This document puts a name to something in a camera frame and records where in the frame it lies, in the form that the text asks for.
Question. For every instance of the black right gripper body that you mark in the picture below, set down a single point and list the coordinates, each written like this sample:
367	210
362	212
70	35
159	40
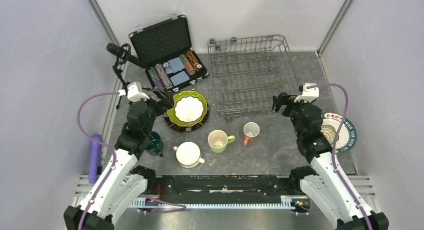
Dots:
285	99

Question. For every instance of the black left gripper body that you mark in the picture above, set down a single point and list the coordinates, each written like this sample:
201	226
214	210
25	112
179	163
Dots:
158	108

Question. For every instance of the green scalloped plate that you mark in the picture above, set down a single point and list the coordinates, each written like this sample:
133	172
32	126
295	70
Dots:
185	93

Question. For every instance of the white scalloped bowl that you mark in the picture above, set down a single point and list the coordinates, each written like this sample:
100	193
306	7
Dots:
189	108

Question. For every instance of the teal rimmed patterned plate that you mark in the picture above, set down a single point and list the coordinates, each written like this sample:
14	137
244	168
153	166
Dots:
347	136

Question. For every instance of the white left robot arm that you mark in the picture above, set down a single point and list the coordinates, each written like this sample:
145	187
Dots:
121	181

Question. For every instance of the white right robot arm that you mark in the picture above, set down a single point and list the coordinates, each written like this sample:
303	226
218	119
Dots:
323	179

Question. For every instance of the dark striped plate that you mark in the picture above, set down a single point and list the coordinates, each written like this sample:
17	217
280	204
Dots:
171	122

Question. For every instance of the dark green mug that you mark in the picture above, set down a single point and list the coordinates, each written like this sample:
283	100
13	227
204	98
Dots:
155	145

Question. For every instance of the orange mug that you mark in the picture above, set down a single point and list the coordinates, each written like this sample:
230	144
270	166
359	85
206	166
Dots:
250	130

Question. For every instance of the black poker chip case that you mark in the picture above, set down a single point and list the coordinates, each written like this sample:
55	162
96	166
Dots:
166	50

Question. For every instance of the black microphone on tripod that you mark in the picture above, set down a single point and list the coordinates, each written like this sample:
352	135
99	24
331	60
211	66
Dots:
123	55

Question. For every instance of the light green mug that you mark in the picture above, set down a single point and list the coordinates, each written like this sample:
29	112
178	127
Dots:
218	141

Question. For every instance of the purple cylinder object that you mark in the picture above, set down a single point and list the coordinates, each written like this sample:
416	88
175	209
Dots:
95	151

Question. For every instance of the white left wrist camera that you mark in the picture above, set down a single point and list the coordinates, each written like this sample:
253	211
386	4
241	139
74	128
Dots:
134	92

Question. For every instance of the grey wire dish rack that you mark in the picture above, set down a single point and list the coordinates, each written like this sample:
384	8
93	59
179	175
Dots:
247	72

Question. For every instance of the white two-handled soup cup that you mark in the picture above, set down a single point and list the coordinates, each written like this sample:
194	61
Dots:
188	154

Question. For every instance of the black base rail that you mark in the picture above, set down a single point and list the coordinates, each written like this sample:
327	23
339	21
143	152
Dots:
226	189

